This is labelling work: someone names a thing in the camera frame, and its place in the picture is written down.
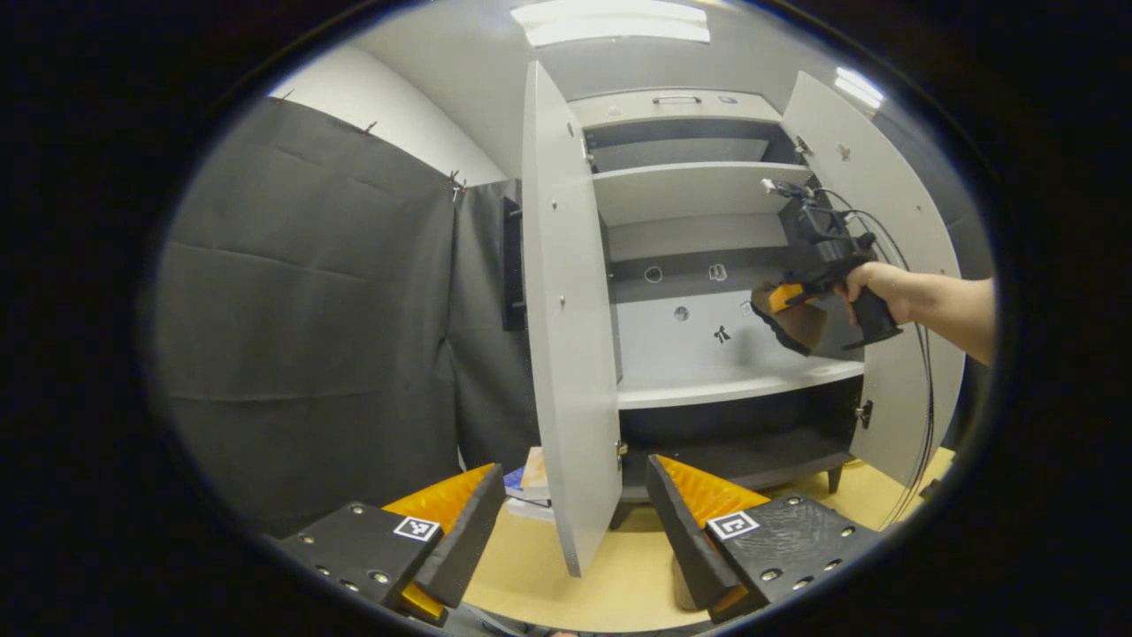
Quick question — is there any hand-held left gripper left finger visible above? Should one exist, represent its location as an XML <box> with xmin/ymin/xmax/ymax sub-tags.
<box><xmin>270</xmin><ymin>462</ymin><xmax>507</xmax><ymax>627</ymax></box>

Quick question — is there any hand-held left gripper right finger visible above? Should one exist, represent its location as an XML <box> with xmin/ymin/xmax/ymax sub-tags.
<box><xmin>644</xmin><ymin>454</ymin><xmax>885</xmax><ymax>623</ymax></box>

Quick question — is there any grey shoe cabinet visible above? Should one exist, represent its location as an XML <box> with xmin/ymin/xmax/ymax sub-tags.
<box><xmin>566</xmin><ymin>87</ymin><xmax>872</xmax><ymax>532</ymax></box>

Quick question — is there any grey cabinet door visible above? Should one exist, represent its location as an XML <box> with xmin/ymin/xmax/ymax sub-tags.
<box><xmin>522</xmin><ymin>60</ymin><xmax>624</xmax><ymax>578</ymax></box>
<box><xmin>780</xmin><ymin>71</ymin><xmax>967</xmax><ymax>487</ymax></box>

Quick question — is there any grey cabinet drawer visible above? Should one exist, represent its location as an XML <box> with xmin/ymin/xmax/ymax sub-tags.
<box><xmin>569</xmin><ymin>88</ymin><xmax>784</xmax><ymax>130</ymax></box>

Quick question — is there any stack of books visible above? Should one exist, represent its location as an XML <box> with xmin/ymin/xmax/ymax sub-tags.
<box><xmin>504</xmin><ymin>447</ymin><xmax>554</xmax><ymax>523</ymax></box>

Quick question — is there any ceiling light panel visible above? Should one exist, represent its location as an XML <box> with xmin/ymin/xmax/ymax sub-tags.
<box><xmin>836</xmin><ymin>66</ymin><xmax>885</xmax><ymax>110</ymax></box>
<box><xmin>511</xmin><ymin>0</ymin><xmax>711</xmax><ymax>47</ymax></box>

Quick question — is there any black backdrop cloth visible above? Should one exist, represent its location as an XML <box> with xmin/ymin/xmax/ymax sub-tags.
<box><xmin>150</xmin><ymin>96</ymin><xmax>998</xmax><ymax>541</ymax></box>

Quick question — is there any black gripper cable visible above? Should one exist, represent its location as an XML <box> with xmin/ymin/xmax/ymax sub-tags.
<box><xmin>814</xmin><ymin>186</ymin><xmax>937</xmax><ymax>532</ymax></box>

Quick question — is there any black door handle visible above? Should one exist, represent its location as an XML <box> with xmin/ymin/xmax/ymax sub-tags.
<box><xmin>501</xmin><ymin>196</ymin><xmax>526</xmax><ymax>334</ymax></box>

